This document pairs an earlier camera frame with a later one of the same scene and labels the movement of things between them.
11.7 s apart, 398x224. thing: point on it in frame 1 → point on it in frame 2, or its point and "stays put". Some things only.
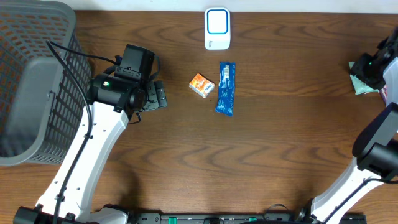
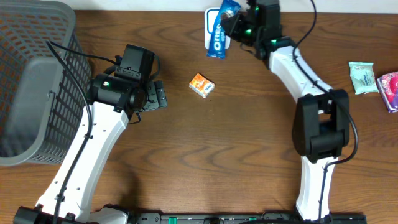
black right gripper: (360, 68) → (233, 31)
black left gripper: (156, 94) stays put
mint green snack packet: (360, 86) stays put
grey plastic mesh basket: (41, 107) stays put
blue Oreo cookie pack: (226, 84) → (217, 46)
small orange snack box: (201, 85) stays put
